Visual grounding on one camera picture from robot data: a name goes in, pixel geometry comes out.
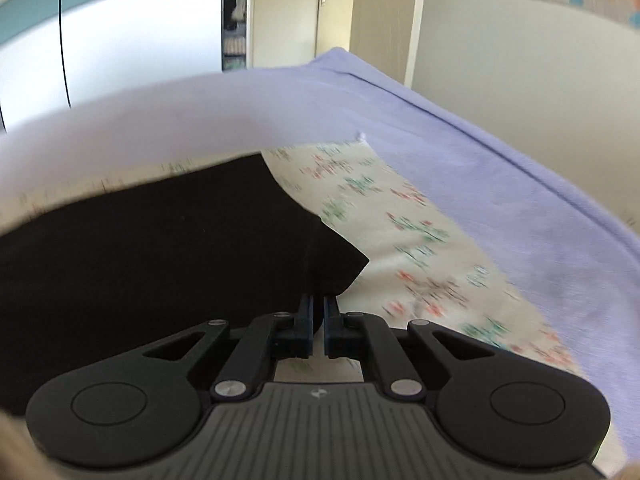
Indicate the white and teal wardrobe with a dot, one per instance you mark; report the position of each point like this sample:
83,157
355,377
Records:
125,35

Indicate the floral printed cloth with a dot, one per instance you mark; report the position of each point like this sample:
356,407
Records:
400,240

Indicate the purple bed sheet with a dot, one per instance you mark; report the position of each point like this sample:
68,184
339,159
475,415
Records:
475,160

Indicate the open shelf with items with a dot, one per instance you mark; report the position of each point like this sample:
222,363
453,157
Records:
234,15

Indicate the cream door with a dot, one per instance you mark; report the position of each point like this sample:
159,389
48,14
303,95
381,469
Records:
336,25

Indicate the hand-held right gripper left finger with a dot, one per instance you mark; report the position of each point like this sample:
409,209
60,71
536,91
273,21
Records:
306,332

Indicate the beige wooden door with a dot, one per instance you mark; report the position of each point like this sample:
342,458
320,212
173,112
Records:
382,20

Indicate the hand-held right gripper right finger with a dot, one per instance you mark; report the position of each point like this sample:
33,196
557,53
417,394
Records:
330,332

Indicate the black pants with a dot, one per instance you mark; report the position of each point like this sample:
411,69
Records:
150,260

